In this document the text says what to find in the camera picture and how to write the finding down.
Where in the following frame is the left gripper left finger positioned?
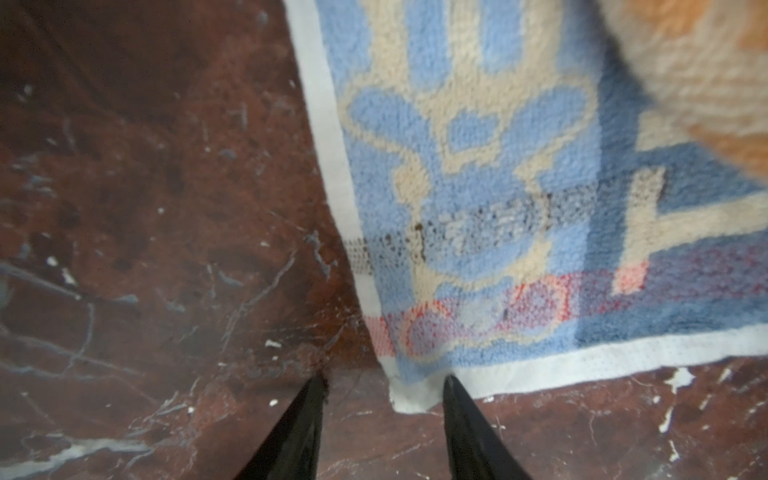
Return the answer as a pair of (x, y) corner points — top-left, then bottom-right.
(235, 373), (328, 480)

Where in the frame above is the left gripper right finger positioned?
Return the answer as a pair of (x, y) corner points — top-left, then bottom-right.
(443, 375), (532, 480)

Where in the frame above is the striped multicolour rabbit towel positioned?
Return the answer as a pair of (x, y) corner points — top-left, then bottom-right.
(285, 1), (767, 414)

